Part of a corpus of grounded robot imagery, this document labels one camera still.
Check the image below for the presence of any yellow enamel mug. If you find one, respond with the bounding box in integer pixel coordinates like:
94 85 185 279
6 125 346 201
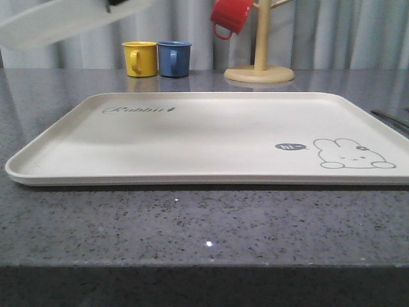
122 41 158 77

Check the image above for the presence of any cream rabbit serving tray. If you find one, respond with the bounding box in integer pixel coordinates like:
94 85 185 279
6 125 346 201
5 92 408 185

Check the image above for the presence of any silver metal fork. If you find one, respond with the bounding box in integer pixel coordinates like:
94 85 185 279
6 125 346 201
371 109 408 130

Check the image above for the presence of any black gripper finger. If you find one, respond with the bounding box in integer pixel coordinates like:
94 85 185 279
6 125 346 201
105 0 127 13

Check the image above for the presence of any red enamel mug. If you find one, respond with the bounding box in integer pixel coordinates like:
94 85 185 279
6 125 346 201
210 0 253 40

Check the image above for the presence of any blue enamel mug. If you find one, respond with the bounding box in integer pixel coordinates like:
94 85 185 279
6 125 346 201
157 41 192 77

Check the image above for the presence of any white round plate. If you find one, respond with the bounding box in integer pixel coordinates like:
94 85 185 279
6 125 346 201
1 0 155 51

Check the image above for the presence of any grey pleated curtain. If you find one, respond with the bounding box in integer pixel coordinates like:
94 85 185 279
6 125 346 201
1 1 408 70

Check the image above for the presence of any wooden mug tree stand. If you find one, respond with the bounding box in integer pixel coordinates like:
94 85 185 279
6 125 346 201
224 1 295 83

